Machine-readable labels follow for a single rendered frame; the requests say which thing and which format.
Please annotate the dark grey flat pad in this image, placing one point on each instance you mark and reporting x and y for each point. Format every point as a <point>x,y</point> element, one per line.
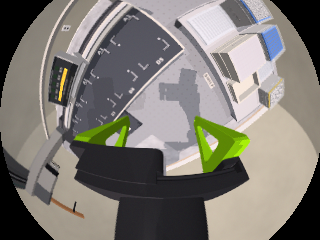
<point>134,123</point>

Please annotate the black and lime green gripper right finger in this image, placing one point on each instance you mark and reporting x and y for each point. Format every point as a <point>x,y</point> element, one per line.
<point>231,143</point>

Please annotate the grey perforated base plate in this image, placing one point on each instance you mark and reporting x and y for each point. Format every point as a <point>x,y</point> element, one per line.
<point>168,104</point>

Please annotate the white flat cover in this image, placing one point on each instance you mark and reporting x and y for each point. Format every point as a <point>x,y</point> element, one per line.
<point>211,24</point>
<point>265,70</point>

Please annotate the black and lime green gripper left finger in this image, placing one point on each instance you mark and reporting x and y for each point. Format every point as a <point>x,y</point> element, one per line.
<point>100,134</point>

